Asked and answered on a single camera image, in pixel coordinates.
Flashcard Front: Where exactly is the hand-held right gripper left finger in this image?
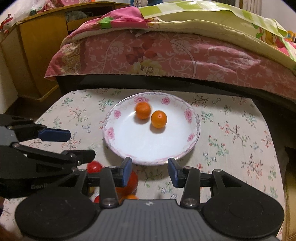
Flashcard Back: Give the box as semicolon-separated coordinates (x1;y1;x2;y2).
68;157;133;208

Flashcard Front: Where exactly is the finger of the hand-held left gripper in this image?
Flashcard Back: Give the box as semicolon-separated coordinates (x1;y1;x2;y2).
0;142;96;177
0;113;71;143

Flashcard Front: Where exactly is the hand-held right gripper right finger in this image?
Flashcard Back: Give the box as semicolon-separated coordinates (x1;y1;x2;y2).
168;158;245;208

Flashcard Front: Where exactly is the white pink-flowered plate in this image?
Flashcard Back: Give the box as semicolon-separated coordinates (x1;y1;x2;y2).
103;92;201;166

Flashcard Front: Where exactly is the floral tablecloth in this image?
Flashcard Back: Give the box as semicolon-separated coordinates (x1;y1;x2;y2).
0;89;288;241

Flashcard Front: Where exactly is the wooden cabinet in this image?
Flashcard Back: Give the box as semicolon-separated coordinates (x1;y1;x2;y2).
0;2;130;101

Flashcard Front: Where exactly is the grey cloth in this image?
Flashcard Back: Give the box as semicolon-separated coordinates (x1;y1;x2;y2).
65;10;93;23

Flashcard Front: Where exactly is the tan wooden furniture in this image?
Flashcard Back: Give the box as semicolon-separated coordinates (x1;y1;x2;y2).
282;171;296;241

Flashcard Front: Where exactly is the pink bag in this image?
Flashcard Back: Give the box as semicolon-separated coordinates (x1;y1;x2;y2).
28;0;79;16

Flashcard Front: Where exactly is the cream-lined printed quilt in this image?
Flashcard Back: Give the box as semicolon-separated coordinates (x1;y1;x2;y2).
60;0;296;76

